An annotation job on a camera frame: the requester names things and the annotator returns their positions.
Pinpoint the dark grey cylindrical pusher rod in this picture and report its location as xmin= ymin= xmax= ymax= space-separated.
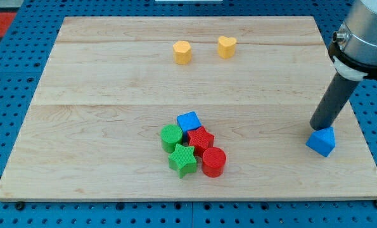
xmin=309 ymin=73 xmax=359 ymax=130

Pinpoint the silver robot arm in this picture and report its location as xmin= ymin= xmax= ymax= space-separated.
xmin=309 ymin=0 xmax=377 ymax=130

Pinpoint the blue triangle block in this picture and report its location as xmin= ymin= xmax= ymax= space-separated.
xmin=305 ymin=127 xmax=336 ymax=157

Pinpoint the yellow hexagon block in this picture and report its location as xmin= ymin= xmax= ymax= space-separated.
xmin=172 ymin=41 xmax=192 ymax=65

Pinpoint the yellow heart block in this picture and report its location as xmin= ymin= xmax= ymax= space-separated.
xmin=217 ymin=36 xmax=237 ymax=59

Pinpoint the red cylinder block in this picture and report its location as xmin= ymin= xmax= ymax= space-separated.
xmin=201 ymin=147 xmax=226 ymax=178

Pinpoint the red star block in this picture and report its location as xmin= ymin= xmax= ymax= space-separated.
xmin=188 ymin=126 xmax=215 ymax=158

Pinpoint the blue cube block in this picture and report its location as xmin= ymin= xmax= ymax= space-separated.
xmin=176 ymin=111 xmax=202 ymax=142

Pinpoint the green star block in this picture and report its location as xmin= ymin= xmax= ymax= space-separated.
xmin=168 ymin=144 xmax=197 ymax=179

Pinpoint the green cylinder block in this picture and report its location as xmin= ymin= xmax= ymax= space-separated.
xmin=160 ymin=124 xmax=183 ymax=153

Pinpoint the light wooden board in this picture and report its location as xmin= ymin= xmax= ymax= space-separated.
xmin=0 ymin=16 xmax=377 ymax=202

